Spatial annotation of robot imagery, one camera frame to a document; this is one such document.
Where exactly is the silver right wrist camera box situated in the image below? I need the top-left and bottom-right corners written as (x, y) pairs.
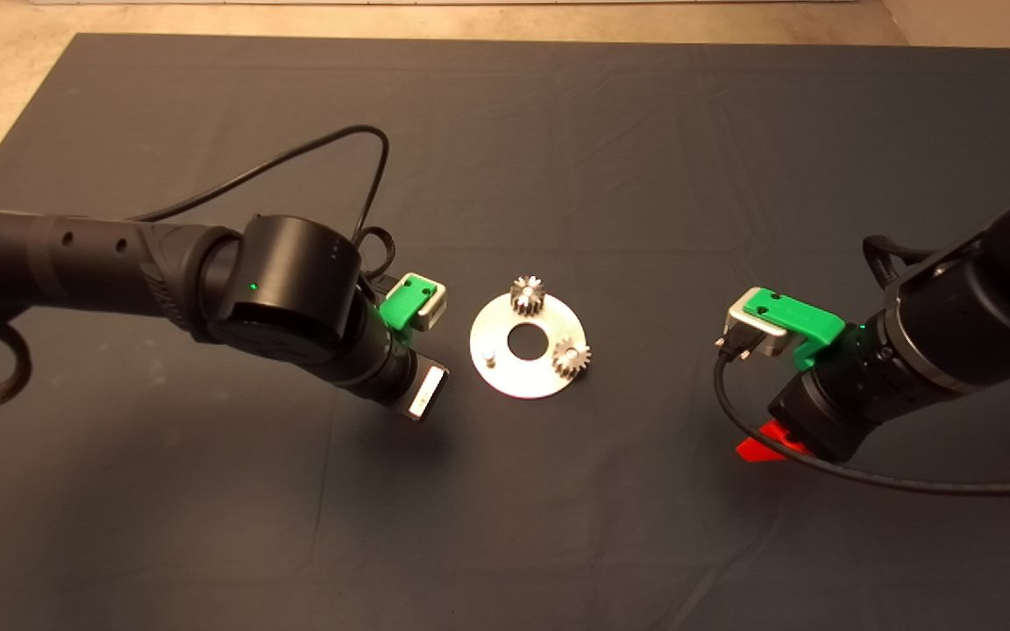
top-left (726, 289), bottom-right (792, 359)

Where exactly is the green right camera mount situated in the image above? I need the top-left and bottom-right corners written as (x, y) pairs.
top-left (743, 287), bottom-right (847, 372)

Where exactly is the green left camera mount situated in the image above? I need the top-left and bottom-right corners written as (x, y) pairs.
top-left (379, 273), bottom-right (436, 333)

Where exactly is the black camera cable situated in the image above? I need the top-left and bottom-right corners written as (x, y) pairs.
top-left (126, 124), bottom-right (402, 301)
top-left (713, 328), bottom-right (1010, 498)

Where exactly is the black left camera cable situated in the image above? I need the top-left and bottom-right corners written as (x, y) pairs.
top-left (126, 124), bottom-right (402, 301)

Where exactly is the round metal carrier plate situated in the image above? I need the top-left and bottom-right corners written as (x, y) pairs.
top-left (470, 292), bottom-right (588, 401)

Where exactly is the small steel bevel gear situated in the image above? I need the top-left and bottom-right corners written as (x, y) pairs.
top-left (551, 339), bottom-right (593, 380)
top-left (510, 275), bottom-right (547, 317)

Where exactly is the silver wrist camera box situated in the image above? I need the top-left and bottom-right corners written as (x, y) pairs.
top-left (395, 273), bottom-right (450, 330)
top-left (726, 289), bottom-right (792, 359)

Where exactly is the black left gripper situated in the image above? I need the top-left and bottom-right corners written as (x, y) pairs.
top-left (354, 328), bottom-right (452, 424)

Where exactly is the black right camera cable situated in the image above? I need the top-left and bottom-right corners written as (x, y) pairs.
top-left (713, 328), bottom-right (1010, 498)

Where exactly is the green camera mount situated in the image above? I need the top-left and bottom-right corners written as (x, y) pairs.
top-left (379, 273), bottom-right (436, 333)
top-left (743, 287), bottom-right (847, 372)

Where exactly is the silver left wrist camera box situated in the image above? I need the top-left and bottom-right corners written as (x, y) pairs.
top-left (395, 273), bottom-right (450, 330)

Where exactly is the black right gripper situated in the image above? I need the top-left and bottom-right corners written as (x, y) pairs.
top-left (735, 337), bottom-right (902, 464)

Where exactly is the dark grey table cloth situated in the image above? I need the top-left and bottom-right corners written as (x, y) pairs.
top-left (0, 33), bottom-right (1010, 631)

